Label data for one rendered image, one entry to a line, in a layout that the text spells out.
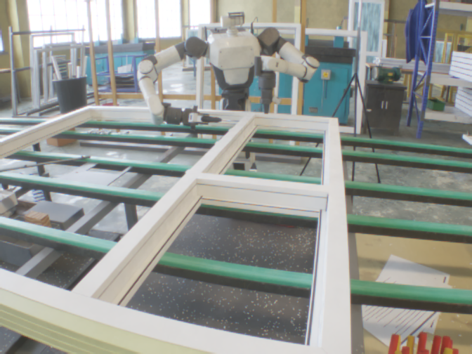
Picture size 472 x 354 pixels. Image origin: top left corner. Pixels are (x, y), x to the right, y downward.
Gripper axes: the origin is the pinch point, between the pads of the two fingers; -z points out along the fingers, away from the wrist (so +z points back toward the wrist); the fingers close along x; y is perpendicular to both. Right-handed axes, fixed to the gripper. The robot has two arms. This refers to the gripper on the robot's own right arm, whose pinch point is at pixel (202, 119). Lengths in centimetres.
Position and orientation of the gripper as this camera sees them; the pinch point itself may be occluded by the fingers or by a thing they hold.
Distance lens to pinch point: 172.1
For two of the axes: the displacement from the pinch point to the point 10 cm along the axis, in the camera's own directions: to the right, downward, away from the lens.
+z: -9.9, -1.0, -1.2
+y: -1.2, 0.0, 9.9
